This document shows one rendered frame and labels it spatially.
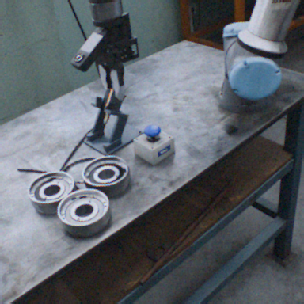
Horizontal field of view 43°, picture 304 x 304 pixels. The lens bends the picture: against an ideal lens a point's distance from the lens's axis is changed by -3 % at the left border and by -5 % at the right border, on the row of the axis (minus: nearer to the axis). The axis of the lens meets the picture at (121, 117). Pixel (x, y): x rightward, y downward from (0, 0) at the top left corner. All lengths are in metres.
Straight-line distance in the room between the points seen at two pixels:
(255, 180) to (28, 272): 0.76
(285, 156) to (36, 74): 1.70
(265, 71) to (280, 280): 1.02
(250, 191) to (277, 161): 0.17
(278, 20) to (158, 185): 0.44
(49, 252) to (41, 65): 1.89
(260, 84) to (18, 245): 0.63
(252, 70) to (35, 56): 1.83
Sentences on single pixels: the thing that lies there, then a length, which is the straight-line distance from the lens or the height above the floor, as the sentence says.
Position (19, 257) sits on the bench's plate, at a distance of 0.82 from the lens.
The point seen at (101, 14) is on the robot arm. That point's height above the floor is 1.14.
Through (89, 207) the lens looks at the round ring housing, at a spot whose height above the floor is 0.82.
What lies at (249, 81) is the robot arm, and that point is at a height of 0.97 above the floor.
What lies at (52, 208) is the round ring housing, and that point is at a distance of 0.85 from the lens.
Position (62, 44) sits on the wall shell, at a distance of 2.62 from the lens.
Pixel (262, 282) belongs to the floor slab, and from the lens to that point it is 1.71.
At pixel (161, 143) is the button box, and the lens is 0.93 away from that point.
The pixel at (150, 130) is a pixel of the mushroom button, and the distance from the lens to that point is 0.93.
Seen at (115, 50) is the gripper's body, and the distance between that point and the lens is 0.93.
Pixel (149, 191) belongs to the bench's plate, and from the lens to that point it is 0.87.
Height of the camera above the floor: 1.38
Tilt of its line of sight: 31 degrees down
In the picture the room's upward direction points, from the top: 10 degrees counter-clockwise
